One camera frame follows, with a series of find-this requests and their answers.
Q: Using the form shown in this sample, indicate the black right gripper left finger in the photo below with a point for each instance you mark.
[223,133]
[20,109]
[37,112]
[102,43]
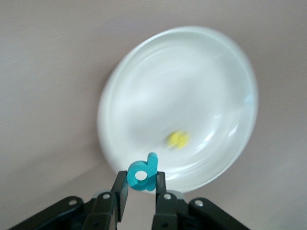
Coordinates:
[103,210]

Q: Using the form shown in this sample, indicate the beige round plate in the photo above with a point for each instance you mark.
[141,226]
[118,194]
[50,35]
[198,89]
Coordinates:
[180,83]

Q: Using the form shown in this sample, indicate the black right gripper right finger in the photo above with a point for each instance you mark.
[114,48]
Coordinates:
[168,210]

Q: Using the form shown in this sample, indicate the yellow foam letter s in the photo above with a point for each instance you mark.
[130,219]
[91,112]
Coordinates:
[178,140]

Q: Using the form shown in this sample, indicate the teal foam letter d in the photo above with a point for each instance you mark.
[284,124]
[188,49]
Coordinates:
[151,165]

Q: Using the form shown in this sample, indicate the brown table cover sheet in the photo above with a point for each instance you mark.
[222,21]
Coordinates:
[48,72]

